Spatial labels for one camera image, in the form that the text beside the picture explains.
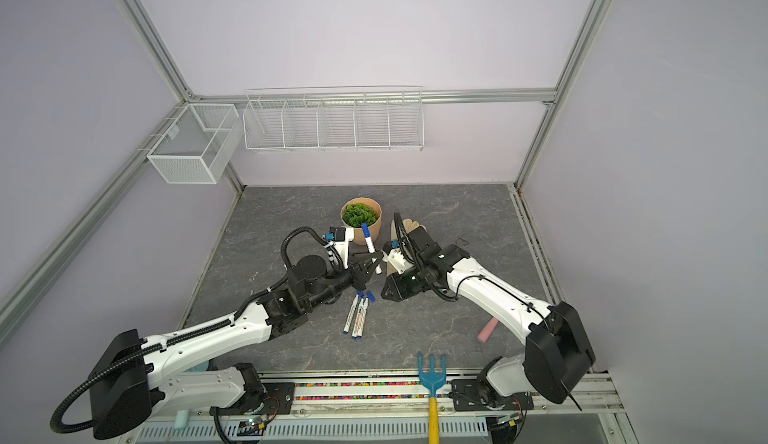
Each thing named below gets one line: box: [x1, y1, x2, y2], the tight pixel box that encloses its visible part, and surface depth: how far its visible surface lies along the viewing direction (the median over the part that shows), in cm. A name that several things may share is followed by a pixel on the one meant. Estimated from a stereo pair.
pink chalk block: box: [477, 317, 499, 343], surface depth 84 cm
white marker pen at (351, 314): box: [343, 294, 359, 335], surface depth 88 cm
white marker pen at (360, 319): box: [352, 297, 369, 340], surface depth 88 cm
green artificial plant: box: [342, 203, 378, 228], surface depth 98 cm
